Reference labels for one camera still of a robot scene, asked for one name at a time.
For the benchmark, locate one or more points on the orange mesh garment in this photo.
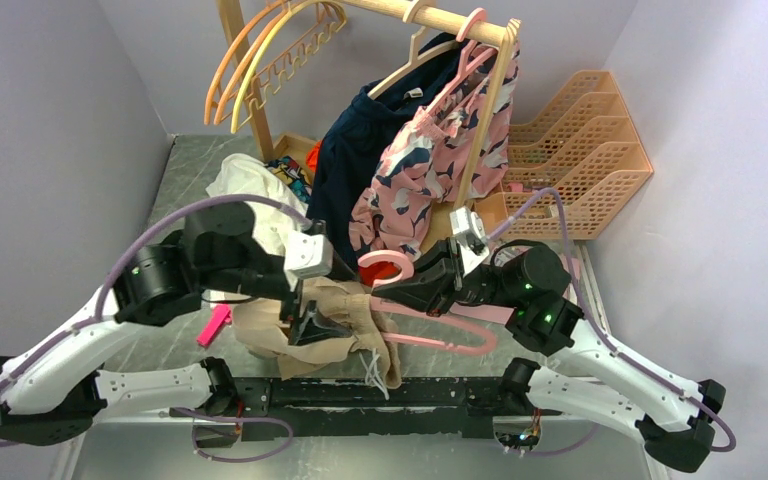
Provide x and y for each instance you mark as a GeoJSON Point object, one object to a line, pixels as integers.
{"type": "Point", "coordinates": [377, 271]}

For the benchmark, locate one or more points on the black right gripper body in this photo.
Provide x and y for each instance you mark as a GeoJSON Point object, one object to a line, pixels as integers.
{"type": "Point", "coordinates": [481, 285]}

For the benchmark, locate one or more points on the pink shark print garment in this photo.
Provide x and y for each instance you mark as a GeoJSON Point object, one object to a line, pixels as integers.
{"type": "Point", "coordinates": [425, 163]}

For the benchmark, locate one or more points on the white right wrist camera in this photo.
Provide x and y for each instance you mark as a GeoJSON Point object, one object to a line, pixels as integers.
{"type": "Point", "coordinates": [469, 237]}

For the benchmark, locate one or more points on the cream hanger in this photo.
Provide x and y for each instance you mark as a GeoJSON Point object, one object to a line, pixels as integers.
{"type": "Point", "coordinates": [416, 58]}

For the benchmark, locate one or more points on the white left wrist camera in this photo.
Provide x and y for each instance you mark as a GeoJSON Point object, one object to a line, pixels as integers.
{"type": "Point", "coordinates": [307, 256]}

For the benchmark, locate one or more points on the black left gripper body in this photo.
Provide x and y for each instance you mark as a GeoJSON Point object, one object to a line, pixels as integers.
{"type": "Point", "coordinates": [296, 309]}

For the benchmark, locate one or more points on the pink notched hanger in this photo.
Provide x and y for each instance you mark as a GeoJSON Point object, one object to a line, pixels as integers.
{"type": "Point", "coordinates": [424, 318]}

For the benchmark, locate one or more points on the pink clipboard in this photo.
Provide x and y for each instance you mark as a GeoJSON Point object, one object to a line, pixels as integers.
{"type": "Point", "coordinates": [500, 315]}

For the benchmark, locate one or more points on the colourful patterned garment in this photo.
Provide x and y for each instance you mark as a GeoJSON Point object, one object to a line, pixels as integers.
{"type": "Point", "coordinates": [294, 176]}

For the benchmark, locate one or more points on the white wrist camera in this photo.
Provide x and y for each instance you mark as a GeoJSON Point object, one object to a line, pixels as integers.
{"type": "Point", "coordinates": [307, 256]}
{"type": "Point", "coordinates": [469, 237]}

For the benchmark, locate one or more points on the peach notched hanger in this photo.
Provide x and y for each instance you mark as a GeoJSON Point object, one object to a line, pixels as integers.
{"type": "Point", "coordinates": [291, 53]}

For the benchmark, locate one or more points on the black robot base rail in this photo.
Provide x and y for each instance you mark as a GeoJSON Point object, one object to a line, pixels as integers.
{"type": "Point", "coordinates": [343, 407]}

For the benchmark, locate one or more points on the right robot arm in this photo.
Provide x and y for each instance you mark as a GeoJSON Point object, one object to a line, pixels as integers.
{"type": "Point", "coordinates": [575, 366]}

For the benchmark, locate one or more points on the pink hanger with garment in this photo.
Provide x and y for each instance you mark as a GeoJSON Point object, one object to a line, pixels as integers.
{"type": "Point", "coordinates": [465, 66]}

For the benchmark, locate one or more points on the beige drawstring shorts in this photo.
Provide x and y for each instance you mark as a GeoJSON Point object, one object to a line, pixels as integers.
{"type": "Point", "coordinates": [337, 320]}

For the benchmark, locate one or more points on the peach mesh file organizer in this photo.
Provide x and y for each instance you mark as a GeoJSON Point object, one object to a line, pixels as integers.
{"type": "Point", "coordinates": [584, 145]}

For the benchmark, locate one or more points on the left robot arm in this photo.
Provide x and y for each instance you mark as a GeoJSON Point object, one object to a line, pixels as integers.
{"type": "Point", "coordinates": [56, 391]}

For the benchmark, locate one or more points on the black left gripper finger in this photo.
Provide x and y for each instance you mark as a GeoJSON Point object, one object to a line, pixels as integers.
{"type": "Point", "coordinates": [323, 328]}
{"type": "Point", "coordinates": [340, 270]}

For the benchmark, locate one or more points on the yellow hanger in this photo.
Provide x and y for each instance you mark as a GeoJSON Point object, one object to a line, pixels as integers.
{"type": "Point", "coordinates": [258, 66]}

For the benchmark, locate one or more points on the pink clothes clip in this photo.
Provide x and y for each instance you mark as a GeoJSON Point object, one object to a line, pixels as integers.
{"type": "Point", "coordinates": [221, 317]}

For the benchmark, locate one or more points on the navy blue hanging garment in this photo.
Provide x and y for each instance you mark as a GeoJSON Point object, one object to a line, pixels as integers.
{"type": "Point", "coordinates": [350, 150]}

